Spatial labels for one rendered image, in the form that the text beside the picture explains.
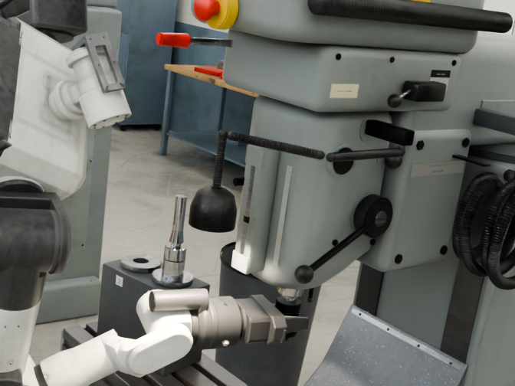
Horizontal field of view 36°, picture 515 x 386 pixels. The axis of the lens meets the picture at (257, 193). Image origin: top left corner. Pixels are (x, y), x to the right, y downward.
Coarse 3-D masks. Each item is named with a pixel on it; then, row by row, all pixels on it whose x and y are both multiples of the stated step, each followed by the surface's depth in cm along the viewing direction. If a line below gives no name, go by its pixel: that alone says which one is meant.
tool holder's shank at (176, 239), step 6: (180, 198) 167; (186, 198) 168; (180, 204) 168; (174, 210) 169; (180, 210) 168; (174, 216) 169; (180, 216) 168; (174, 222) 169; (180, 222) 169; (174, 228) 169; (180, 228) 169; (174, 234) 169; (180, 234) 170; (174, 240) 170; (180, 240) 170; (174, 246) 170; (180, 246) 171
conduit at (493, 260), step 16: (464, 160) 140; (480, 176) 139; (496, 176) 142; (512, 176) 138; (464, 192) 138; (480, 192) 134; (496, 192) 134; (512, 192) 131; (464, 208) 137; (496, 208) 133; (512, 208) 129; (464, 224) 135; (496, 224) 130; (512, 224) 146; (464, 240) 135; (496, 240) 130; (512, 240) 146; (464, 256) 137; (480, 256) 145; (496, 256) 131; (512, 256) 142; (480, 272) 140; (496, 272) 133; (512, 288) 138
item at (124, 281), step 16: (128, 256) 181; (144, 256) 182; (112, 272) 176; (128, 272) 175; (144, 272) 175; (160, 272) 174; (112, 288) 177; (128, 288) 174; (144, 288) 170; (160, 288) 169; (176, 288) 169; (192, 288) 171; (208, 288) 174; (112, 304) 178; (128, 304) 174; (112, 320) 178; (128, 320) 175; (128, 336) 176; (192, 352) 176; (160, 368) 170; (176, 368) 173
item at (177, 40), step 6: (156, 36) 121; (162, 36) 121; (168, 36) 121; (174, 36) 122; (180, 36) 123; (186, 36) 123; (156, 42) 122; (162, 42) 121; (168, 42) 122; (174, 42) 122; (180, 42) 123; (186, 42) 123; (192, 42) 125; (198, 42) 126; (204, 42) 126; (210, 42) 127; (216, 42) 128; (222, 42) 129; (228, 42) 129
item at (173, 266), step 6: (168, 258) 170; (174, 258) 170; (180, 258) 170; (168, 264) 170; (174, 264) 170; (180, 264) 171; (162, 270) 172; (168, 270) 171; (174, 270) 170; (180, 270) 171; (168, 276) 171; (174, 276) 171; (180, 276) 172
